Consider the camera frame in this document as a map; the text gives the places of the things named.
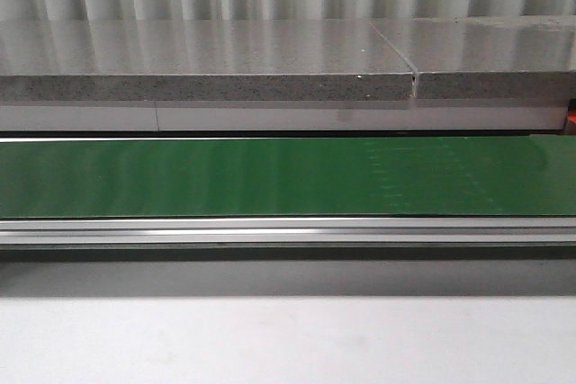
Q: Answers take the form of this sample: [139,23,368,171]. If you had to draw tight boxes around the grey stone slab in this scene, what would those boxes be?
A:
[372,16,575,102]
[1,20,412,102]

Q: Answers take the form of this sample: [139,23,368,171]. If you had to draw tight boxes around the aluminium conveyor frame rail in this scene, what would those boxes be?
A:
[1,216,575,249]

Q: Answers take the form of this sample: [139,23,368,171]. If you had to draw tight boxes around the grey stone slab left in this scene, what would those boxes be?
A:
[1,20,412,102]

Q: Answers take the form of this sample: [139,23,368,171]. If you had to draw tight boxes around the red orange plate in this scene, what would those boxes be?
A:
[563,99,576,135]

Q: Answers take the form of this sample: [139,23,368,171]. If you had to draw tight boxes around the green conveyor belt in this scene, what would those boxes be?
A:
[1,135,575,219]

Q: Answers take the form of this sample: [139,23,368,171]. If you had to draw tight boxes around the grey stone slab right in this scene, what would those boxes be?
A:
[372,16,575,102]

